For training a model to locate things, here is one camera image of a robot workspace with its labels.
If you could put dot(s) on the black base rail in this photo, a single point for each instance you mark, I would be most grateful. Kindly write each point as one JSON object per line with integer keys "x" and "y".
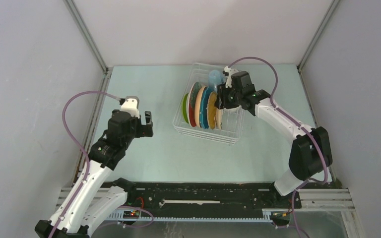
{"x": 209, "y": 200}

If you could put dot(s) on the white rimmed teal plate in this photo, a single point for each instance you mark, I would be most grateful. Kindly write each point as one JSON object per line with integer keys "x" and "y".
{"x": 193, "y": 94}

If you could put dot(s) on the green plate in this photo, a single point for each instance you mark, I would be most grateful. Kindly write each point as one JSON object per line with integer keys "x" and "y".
{"x": 184, "y": 108}

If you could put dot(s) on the red plate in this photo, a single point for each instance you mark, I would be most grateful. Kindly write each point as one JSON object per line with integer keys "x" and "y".
{"x": 191, "y": 116}

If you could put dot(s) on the white wire dish rack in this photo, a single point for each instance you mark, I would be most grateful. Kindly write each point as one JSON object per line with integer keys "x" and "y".
{"x": 232, "y": 119}

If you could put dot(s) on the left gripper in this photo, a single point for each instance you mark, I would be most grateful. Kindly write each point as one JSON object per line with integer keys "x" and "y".
{"x": 143, "y": 130}

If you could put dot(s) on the aluminium frame rail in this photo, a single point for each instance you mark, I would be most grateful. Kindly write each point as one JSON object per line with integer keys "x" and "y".
{"x": 312, "y": 200}

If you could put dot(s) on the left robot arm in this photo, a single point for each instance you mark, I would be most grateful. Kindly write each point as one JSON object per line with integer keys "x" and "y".
{"x": 77, "y": 217}

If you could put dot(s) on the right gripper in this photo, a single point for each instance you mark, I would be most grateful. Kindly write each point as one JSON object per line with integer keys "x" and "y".
{"x": 225, "y": 99}

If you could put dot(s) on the light blue cup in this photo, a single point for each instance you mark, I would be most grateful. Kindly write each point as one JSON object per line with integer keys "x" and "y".
{"x": 215, "y": 78}

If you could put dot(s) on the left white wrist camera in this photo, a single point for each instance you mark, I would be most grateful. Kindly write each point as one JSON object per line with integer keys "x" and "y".
{"x": 130, "y": 105}

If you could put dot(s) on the beige plate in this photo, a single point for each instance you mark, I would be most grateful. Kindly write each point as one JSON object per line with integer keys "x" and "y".
{"x": 198, "y": 106}

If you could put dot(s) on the small circuit board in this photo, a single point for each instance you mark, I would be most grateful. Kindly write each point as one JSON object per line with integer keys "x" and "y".
{"x": 131, "y": 214}

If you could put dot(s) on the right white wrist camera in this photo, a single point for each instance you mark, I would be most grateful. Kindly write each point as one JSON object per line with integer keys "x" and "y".
{"x": 228, "y": 72}

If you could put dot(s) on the yellow woven plate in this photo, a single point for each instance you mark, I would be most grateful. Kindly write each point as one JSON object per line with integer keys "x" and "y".
{"x": 211, "y": 110}

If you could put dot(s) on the blue polka dot plate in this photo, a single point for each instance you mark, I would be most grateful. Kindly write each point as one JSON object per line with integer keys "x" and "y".
{"x": 203, "y": 108}

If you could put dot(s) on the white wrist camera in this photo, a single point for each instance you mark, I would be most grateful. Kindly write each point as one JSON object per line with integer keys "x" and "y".
{"x": 130, "y": 105}
{"x": 228, "y": 72}

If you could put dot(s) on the cream plate with black spot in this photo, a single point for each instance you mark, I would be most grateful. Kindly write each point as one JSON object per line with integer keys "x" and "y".
{"x": 218, "y": 118}

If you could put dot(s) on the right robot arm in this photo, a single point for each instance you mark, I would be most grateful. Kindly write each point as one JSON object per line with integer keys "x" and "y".
{"x": 310, "y": 147}

